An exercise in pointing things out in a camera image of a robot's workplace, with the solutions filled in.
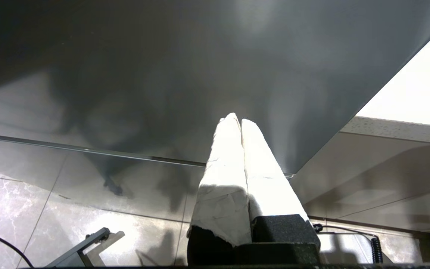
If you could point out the grey metal appliance door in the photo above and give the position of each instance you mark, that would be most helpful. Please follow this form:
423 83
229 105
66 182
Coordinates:
162 56

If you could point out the grey metal base bracket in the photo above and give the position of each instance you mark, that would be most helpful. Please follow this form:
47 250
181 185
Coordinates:
88 243

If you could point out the left gripper tape-wrapped right finger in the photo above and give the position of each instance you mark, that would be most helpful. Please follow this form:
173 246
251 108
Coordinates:
267 186

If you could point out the left gripper tape-wrapped left finger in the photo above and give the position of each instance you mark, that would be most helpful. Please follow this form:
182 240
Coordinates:
224 186

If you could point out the beige under-counter cabinet front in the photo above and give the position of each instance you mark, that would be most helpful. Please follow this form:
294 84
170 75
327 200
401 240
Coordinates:
368 168

